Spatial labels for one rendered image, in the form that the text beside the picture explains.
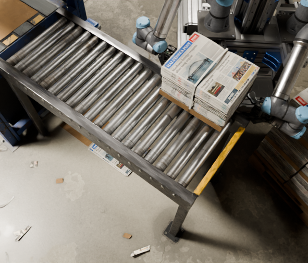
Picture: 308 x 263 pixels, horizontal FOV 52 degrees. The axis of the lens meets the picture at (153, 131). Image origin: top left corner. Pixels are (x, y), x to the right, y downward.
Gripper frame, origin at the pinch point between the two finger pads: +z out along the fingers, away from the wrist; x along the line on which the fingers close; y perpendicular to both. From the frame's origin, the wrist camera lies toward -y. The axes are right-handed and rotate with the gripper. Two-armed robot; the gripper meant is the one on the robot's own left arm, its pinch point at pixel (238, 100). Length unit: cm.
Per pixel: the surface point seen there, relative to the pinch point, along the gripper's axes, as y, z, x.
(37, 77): 1, 94, 55
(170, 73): 22.7, 30.3, 23.5
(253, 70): 23.8, -0.1, -0.9
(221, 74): 23.7, 10.6, 10.0
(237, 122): 0.3, -6.0, 12.6
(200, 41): 24.0, 29.1, -0.8
